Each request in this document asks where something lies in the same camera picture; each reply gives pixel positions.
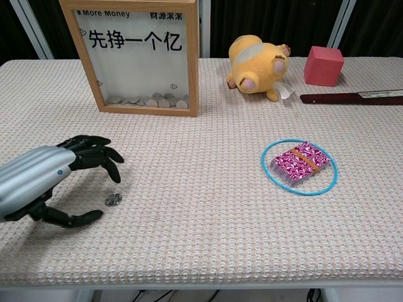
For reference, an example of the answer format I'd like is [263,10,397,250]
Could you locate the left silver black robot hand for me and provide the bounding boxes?
[0,135,125,229]

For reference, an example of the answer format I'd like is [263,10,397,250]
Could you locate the silver coin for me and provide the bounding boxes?
[105,193,123,208]

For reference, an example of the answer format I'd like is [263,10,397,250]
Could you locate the wooden glass coin box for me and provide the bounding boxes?
[58,0,200,118]

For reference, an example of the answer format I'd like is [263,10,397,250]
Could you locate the black pleated curtain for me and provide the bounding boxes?
[0,0,41,65]
[209,0,346,59]
[338,0,403,58]
[28,0,79,60]

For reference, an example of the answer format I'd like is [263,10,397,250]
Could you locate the beige woven tablecloth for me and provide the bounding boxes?
[0,56,403,288]

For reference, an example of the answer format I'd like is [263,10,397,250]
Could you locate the yellow plush toy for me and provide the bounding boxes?
[225,34,296,103]

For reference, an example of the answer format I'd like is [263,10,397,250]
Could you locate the pink patterned card deck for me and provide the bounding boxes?
[270,141,331,189]

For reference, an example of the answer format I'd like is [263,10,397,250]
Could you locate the orange rubber band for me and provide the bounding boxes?
[290,147,322,176]

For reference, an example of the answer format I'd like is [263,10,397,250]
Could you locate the dark red folded fan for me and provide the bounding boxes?
[299,89,403,106]

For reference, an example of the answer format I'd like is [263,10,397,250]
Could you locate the red cube block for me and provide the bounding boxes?
[304,45,345,87]

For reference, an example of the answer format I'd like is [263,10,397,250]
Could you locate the white frame pole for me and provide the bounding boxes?
[9,0,55,60]
[326,0,358,57]
[198,0,211,59]

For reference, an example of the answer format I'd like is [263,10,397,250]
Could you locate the white table frame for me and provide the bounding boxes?
[0,281,403,302]

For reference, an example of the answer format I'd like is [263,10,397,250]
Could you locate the blue ring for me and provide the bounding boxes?
[260,137,341,196]

